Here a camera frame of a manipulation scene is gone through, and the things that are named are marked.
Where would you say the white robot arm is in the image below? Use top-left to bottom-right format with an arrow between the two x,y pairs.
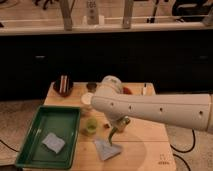
91,75 -> 213,134

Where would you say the blue sponge in tray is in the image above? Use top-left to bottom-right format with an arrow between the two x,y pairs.
42,133 -> 65,154

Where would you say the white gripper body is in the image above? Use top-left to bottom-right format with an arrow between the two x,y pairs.
112,116 -> 131,133

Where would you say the white lidded container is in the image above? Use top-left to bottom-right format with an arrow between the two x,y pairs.
81,92 -> 93,111

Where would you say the black cable on floor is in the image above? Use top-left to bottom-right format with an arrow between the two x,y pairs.
169,129 -> 198,171

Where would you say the green plastic cup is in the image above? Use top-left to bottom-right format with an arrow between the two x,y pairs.
84,117 -> 98,135

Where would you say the green pepper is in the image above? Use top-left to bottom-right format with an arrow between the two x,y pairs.
108,127 -> 118,146

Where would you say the dark bowl with sticks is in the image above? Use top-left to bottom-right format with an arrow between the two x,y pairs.
53,75 -> 73,97

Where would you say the small dark metal cup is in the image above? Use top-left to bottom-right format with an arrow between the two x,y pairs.
86,82 -> 97,93

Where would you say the orange bowl with food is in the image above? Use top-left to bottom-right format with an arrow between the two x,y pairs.
123,87 -> 132,94

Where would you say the blue folded cloth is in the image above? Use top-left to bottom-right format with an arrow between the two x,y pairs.
94,138 -> 123,161

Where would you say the green plastic tray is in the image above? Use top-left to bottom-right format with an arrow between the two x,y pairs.
15,106 -> 81,169

